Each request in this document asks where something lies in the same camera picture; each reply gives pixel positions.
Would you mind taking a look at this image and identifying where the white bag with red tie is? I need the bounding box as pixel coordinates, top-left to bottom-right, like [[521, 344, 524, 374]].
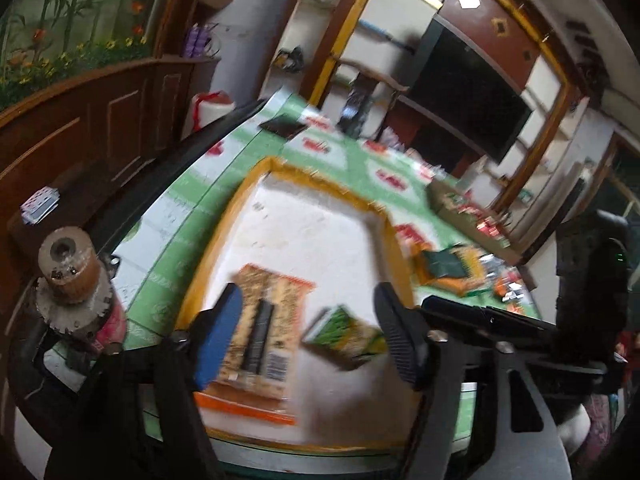
[[181, 91, 236, 138]]

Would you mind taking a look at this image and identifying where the brown spool device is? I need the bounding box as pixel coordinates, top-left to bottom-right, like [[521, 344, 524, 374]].
[[32, 227, 128, 356]]

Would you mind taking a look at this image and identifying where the pile of red green packets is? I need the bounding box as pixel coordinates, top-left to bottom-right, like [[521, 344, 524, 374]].
[[450, 192, 513, 248]]

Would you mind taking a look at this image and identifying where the wooden wall shelf unit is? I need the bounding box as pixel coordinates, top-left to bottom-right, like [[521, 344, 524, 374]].
[[260, 0, 621, 261]]

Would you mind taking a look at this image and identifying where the beige cracker packet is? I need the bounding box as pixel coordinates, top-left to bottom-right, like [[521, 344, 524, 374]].
[[220, 264, 317, 401]]

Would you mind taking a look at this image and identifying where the brown cardboard tray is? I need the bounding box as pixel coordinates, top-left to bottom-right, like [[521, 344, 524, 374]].
[[429, 179, 523, 266]]

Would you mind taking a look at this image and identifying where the black flat television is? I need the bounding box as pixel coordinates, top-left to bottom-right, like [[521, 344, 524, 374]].
[[405, 15, 533, 163]]

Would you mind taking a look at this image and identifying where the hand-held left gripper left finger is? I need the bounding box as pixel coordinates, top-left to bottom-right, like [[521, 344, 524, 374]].
[[45, 282, 246, 480]]

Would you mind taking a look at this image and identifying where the black yellow gadget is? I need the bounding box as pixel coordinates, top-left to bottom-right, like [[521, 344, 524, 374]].
[[274, 46, 306, 72]]

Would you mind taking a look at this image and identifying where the deck of playing cards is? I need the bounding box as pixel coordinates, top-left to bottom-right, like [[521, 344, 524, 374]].
[[20, 186, 61, 225]]

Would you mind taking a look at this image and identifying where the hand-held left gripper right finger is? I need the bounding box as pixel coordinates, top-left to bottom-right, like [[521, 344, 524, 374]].
[[374, 282, 571, 480]]

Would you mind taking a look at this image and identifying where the yellow-rimmed storage box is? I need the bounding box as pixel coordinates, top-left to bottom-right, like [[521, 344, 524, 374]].
[[180, 156, 426, 453]]

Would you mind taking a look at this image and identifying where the dark wooden chair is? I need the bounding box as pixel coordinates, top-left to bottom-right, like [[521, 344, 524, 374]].
[[332, 57, 411, 136]]

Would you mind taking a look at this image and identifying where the cluster of small mixed packets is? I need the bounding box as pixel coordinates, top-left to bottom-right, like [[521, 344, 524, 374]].
[[487, 255, 538, 311]]

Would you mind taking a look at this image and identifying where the dark wooden sideboard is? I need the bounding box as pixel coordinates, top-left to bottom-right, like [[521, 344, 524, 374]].
[[0, 55, 223, 341]]

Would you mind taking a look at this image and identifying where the green fruit-print tablecloth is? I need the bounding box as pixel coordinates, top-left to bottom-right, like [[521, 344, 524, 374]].
[[45, 87, 543, 461]]

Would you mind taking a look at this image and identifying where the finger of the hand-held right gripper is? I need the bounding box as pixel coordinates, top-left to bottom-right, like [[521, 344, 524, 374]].
[[482, 306, 560, 335], [421, 295, 493, 323]]

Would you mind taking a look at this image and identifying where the flower wall mural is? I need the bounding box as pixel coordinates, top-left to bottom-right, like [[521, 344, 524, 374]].
[[0, 0, 173, 111]]

